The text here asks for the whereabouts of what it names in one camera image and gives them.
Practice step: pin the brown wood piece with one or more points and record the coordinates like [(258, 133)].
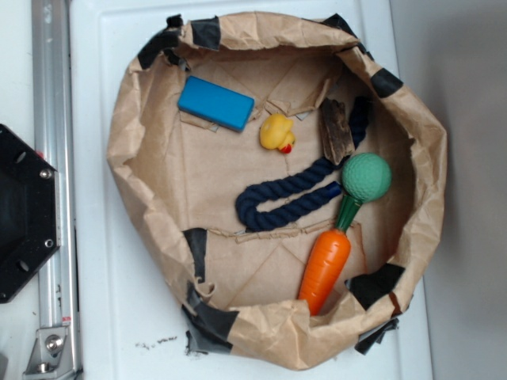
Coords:
[(336, 135)]

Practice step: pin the brown paper bag tray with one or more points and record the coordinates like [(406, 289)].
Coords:
[(180, 177)]

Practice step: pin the green golf ball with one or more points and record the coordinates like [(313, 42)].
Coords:
[(366, 177)]

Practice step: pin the metal corner bracket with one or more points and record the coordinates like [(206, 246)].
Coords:
[(51, 356)]

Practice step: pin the orange plastic carrot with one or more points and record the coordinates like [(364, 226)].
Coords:
[(328, 257)]

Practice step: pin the aluminium extrusion rail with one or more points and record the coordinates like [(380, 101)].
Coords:
[(57, 279)]

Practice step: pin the blue rectangular block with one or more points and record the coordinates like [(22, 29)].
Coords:
[(215, 103)]

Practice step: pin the yellow rubber duck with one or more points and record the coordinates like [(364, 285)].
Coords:
[(276, 133)]

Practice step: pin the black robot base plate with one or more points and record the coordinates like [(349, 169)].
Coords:
[(29, 234)]

